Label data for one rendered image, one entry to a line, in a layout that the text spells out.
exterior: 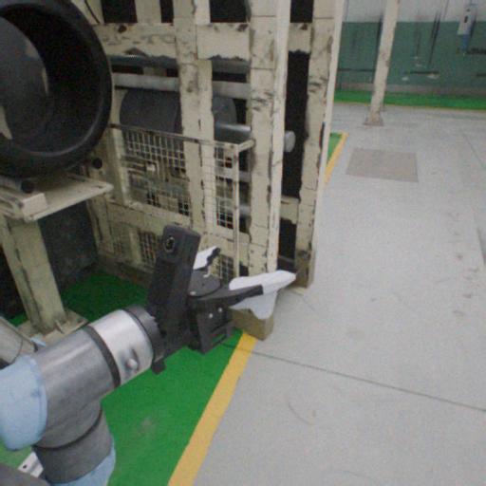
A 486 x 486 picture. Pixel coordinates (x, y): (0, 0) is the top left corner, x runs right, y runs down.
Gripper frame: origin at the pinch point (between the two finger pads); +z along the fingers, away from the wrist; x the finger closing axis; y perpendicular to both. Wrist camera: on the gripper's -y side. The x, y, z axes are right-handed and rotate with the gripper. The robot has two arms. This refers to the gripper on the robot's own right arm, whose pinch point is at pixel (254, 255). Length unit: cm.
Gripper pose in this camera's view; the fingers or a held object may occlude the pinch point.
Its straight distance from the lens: 55.8
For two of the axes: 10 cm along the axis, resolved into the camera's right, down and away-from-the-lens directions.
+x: 7.0, 2.4, -6.7
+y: 1.0, 9.0, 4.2
